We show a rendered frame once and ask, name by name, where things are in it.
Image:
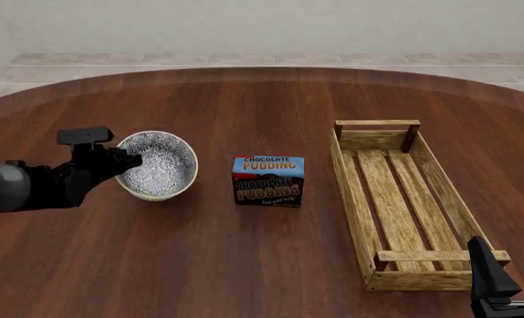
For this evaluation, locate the chocolate pudding box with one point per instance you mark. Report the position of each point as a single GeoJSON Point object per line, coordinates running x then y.
{"type": "Point", "coordinates": [268, 182]}

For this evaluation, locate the small flat plate on stalk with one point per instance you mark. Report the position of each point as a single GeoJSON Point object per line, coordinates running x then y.
{"type": "Point", "coordinates": [85, 134]}

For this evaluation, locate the patterned black and white bowl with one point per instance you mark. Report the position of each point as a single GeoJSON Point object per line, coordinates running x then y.
{"type": "Point", "coordinates": [164, 169]}

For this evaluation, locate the wooden slat tray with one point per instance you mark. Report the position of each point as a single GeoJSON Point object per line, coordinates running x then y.
{"type": "Point", "coordinates": [394, 205]}

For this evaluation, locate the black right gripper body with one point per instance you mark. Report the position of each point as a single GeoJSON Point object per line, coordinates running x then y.
{"type": "Point", "coordinates": [509, 309]}

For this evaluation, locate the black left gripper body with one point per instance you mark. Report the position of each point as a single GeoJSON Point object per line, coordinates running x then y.
{"type": "Point", "coordinates": [94, 165]}

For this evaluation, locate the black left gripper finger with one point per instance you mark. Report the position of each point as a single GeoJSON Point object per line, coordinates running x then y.
{"type": "Point", "coordinates": [129, 161]}

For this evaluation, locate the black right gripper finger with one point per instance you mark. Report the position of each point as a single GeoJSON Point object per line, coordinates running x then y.
{"type": "Point", "coordinates": [487, 271]}

